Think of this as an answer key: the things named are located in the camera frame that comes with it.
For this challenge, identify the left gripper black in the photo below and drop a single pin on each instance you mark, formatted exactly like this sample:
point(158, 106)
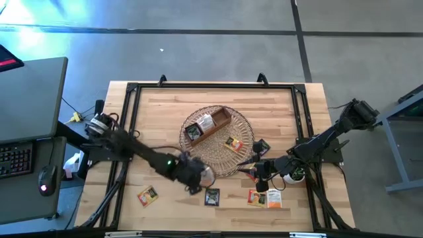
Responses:
point(188, 172)

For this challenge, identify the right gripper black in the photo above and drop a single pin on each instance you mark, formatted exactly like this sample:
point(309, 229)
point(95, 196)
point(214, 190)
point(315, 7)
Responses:
point(271, 165)

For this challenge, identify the wooden three-compartment tray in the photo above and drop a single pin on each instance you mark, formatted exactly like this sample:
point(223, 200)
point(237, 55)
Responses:
point(222, 116)

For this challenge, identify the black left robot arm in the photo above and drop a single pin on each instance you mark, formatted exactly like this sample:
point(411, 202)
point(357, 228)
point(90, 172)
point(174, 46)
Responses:
point(142, 153)

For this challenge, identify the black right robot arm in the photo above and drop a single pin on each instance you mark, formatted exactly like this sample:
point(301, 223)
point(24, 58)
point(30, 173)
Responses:
point(330, 139)

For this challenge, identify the round woven placemat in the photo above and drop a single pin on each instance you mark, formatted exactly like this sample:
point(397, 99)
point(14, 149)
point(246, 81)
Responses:
point(218, 158)

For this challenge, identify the small plant in white pot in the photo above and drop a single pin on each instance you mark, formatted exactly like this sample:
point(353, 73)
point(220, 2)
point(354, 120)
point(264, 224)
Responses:
point(295, 178)

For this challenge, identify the silver edge clamp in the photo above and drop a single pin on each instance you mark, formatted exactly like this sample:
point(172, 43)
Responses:
point(308, 235)
point(123, 234)

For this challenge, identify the grey metal stand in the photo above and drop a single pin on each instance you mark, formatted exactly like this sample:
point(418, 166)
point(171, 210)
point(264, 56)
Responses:
point(395, 150)

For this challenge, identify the black computer mouse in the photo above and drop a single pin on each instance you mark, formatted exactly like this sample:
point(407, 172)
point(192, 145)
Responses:
point(47, 180)

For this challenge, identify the dark grey desk surface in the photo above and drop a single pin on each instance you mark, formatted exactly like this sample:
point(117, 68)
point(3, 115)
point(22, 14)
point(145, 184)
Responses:
point(23, 198)

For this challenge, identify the black keyboard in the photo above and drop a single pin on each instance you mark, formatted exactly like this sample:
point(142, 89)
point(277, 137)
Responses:
point(15, 159)

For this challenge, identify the grey desk panel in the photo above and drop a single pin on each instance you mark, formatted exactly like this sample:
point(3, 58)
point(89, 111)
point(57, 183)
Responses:
point(29, 99)

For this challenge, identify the black device with red stripe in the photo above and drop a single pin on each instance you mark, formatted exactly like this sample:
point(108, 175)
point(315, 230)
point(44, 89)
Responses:
point(8, 59)

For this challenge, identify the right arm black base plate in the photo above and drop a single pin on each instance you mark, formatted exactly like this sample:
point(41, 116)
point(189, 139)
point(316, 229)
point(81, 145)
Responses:
point(330, 153)

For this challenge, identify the black diagonal frame strut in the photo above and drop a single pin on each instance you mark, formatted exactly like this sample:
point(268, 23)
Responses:
point(325, 201)
point(109, 195)

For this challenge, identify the black frame clamp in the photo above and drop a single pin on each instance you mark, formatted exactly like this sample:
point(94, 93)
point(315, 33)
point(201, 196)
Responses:
point(262, 79)
point(162, 80)

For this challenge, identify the black aluminium table frame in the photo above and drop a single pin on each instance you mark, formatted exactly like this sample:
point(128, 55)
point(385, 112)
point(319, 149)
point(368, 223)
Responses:
point(215, 85)

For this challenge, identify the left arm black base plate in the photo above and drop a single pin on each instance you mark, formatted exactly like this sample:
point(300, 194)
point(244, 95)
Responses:
point(99, 155)

